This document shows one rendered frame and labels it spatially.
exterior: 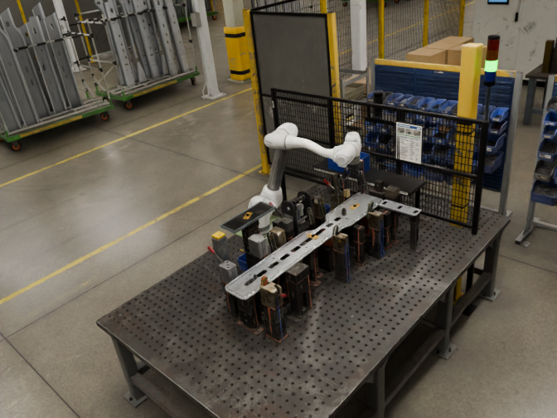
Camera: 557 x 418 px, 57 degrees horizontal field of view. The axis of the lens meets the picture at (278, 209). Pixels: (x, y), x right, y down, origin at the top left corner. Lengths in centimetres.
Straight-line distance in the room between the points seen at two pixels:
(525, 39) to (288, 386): 783
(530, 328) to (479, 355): 49
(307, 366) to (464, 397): 124
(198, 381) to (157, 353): 35
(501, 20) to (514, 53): 59
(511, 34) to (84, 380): 816
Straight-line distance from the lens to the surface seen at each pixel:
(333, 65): 531
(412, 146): 383
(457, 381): 378
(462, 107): 360
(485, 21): 979
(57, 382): 429
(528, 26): 956
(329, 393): 272
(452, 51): 769
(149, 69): 1102
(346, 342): 297
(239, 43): 1079
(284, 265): 305
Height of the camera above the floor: 276
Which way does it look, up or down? 29 degrees down
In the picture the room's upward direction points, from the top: 7 degrees counter-clockwise
